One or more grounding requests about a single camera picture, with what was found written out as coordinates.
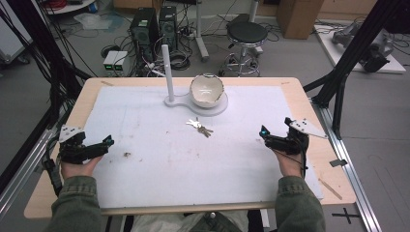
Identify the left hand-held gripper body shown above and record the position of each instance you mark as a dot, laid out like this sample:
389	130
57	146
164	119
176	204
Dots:
74	147

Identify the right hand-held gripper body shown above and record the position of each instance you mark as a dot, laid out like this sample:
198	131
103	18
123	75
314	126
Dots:
295	135

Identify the bunch of keys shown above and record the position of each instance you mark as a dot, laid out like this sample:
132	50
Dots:
199	126

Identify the white stand with post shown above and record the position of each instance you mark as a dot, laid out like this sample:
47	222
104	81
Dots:
183	100

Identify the person's left hand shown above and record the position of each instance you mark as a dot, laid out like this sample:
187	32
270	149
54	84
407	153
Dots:
78	167

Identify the person's right hand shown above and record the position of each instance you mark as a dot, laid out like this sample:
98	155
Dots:
290	164

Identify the white table mat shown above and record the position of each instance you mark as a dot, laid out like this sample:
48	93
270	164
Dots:
193	154

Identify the white power supply box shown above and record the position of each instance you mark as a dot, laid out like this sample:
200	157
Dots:
110	63
120	63

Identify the black round stool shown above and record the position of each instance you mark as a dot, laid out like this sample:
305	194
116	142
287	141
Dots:
245	45

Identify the white board with equipment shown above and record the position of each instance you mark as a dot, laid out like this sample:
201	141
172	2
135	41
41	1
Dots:
361	48

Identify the black computer tower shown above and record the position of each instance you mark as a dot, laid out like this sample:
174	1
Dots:
144	35
168	27

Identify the person's lap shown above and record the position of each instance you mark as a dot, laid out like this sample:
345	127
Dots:
193	222

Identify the cardboard box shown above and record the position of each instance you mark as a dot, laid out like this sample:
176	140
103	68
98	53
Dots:
298	17

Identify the white table leg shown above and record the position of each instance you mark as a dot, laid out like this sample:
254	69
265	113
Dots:
200	32

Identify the aluminium rail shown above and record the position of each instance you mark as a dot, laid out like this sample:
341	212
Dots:
24	174
346	167

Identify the black metal frame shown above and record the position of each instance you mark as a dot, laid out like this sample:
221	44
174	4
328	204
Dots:
38	51
353	54

